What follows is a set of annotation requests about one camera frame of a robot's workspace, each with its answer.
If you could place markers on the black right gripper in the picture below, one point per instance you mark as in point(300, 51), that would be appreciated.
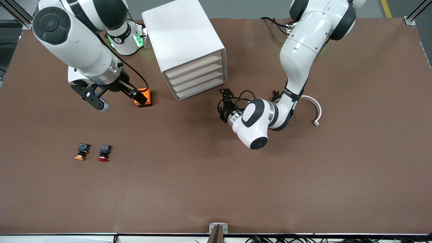
point(118, 85)

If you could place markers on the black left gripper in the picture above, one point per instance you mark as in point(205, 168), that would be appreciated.
point(225, 110)

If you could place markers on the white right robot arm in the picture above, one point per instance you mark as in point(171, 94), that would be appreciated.
point(71, 40)

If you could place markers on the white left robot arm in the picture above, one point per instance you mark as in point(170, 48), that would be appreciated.
point(303, 50)

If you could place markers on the red mushroom push button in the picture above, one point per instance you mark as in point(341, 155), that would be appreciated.
point(104, 151)

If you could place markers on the yellow mushroom push button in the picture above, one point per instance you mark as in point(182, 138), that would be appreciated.
point(82, 149)

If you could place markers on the brown table cover mat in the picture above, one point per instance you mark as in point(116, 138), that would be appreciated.
point(216, 189)

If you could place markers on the orange button enclosure box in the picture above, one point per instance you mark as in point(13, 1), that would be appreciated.
point(149, 99)

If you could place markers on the black switch with white face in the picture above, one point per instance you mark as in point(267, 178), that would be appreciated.
point(275, 96)

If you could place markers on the white curved plastic bracket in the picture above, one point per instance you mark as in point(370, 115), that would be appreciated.
point(319, 111)

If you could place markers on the aluminium frame post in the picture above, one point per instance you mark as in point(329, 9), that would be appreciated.
point(26, 24)
point(410, 21)

